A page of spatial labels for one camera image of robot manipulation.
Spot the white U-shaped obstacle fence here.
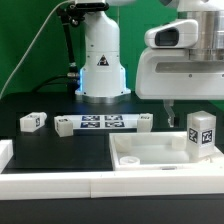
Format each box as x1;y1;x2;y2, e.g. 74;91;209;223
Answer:
0;140;224;200

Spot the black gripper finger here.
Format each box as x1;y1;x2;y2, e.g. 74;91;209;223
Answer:
163;99;175;128

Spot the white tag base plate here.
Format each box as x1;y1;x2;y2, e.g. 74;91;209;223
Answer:
64;114;139;129

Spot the grey cable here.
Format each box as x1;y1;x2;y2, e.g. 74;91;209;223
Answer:
0;0;76;99

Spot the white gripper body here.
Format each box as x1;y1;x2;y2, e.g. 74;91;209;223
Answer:
135;48;224;100

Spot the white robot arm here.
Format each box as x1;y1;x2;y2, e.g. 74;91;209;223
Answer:
75;0;224;122

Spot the black cable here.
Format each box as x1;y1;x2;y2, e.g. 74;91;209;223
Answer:
31;73;81;93

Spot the white square tabletop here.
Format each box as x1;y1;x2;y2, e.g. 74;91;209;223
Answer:
109;132;224;171

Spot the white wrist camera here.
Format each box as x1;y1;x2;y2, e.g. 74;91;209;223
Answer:
144;19;199;48

